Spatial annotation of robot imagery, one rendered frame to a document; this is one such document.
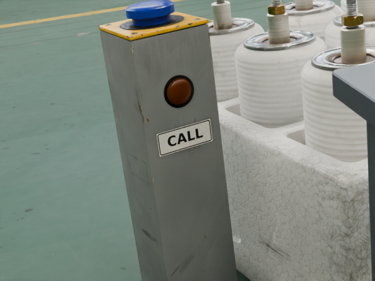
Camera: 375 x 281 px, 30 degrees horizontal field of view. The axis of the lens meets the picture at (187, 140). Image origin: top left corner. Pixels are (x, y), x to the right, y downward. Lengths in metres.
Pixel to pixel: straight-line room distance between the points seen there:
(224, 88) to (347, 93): 0.40
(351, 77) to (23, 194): 0.76
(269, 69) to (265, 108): 0.04
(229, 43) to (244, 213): 0.19
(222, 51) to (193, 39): 0.24
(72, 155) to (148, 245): 0.61
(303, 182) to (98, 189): 0.51
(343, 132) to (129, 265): 0.34
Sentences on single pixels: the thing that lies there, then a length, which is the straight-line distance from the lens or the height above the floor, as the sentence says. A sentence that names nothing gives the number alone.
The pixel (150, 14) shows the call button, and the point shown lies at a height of 0.32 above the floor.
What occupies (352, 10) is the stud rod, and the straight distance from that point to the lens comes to 0.64.
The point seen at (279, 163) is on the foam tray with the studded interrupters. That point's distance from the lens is 0.65.
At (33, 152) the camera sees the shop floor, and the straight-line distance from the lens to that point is 1.28.
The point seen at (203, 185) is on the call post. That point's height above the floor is 0.17.
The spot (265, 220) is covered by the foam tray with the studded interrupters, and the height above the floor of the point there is 0.09.
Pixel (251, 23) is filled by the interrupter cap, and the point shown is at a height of 0.25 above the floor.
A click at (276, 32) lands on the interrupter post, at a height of 0.26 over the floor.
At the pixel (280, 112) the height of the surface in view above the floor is 0.19.
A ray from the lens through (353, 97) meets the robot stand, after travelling 0.41.
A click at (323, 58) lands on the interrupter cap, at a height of 0.25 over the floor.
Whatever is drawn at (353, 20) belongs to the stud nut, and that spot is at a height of 0.29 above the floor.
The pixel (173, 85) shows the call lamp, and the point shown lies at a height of 0.27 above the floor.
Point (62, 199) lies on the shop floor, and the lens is 1.06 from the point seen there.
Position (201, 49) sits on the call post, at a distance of 0.57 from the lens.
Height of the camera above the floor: 0.42
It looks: 20 degrees down
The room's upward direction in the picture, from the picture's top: 8 degrees counter-clockwise
